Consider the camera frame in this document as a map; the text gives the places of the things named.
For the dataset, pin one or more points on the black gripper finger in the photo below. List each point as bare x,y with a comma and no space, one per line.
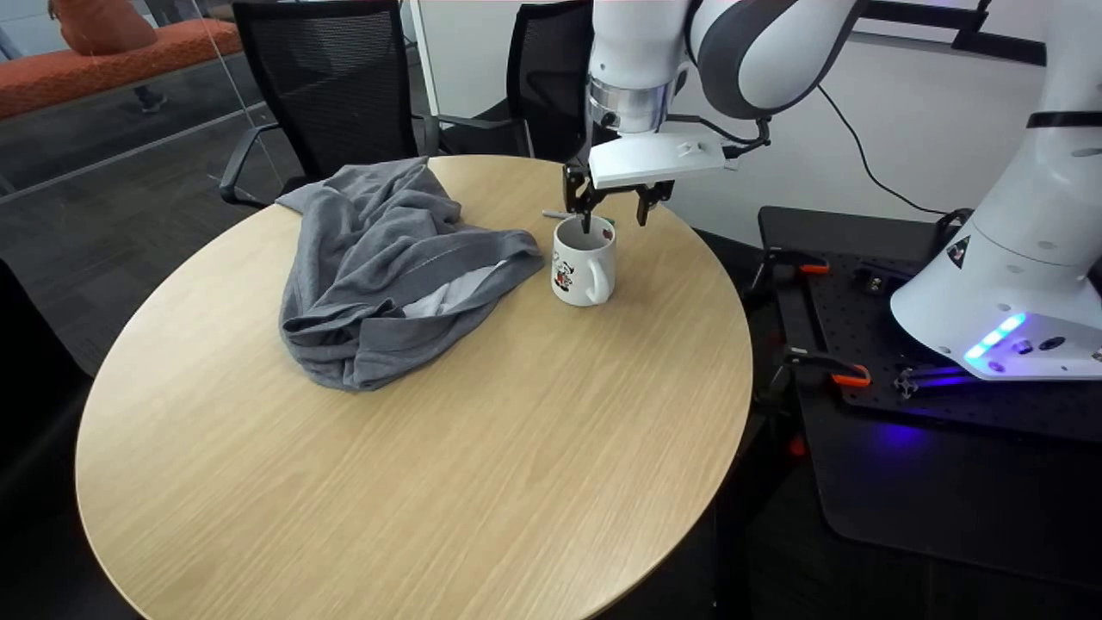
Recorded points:
586,208
647,197

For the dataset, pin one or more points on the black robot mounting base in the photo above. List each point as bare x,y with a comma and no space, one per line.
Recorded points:
924,459

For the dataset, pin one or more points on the black fabric office chair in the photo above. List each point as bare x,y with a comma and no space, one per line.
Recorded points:
544,91

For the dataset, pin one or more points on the round wooden table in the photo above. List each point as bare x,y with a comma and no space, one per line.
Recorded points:
534,472

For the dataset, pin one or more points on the white printed coffee mug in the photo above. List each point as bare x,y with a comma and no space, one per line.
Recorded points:
582,259

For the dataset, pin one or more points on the orange handled clamp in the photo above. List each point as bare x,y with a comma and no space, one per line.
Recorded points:
795,264
839,368

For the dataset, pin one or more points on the grey crumpled sweatshirt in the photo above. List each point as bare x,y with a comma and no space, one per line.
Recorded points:
386,272

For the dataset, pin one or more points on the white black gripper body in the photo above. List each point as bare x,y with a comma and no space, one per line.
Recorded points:
643,161

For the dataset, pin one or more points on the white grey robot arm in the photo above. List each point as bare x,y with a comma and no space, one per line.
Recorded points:
1008,296

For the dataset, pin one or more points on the black mesh office chair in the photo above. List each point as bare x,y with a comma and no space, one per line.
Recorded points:
336,83

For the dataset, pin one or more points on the orange upholstered bench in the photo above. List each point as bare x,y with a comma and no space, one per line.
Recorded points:
107,47

